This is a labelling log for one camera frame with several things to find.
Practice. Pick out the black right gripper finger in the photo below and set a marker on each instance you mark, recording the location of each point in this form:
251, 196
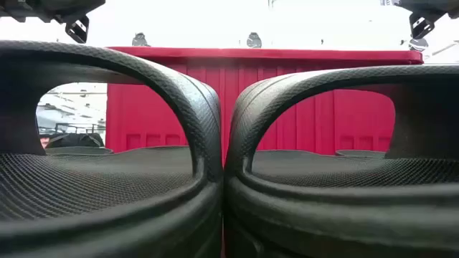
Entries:
413, 28

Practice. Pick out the black bag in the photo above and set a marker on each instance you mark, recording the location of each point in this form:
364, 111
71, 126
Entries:
75, 140

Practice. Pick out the red ribbed plastic bin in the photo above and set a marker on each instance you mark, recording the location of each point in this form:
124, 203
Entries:
272, 107

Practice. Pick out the person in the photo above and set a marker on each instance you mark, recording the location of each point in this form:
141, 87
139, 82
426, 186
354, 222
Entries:
44, 142

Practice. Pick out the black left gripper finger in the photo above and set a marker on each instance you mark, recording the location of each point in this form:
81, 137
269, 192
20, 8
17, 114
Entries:
79, 38

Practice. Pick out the dark hanging lamp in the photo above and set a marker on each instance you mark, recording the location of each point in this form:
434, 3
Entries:
140, 41
418, 45
254, 41

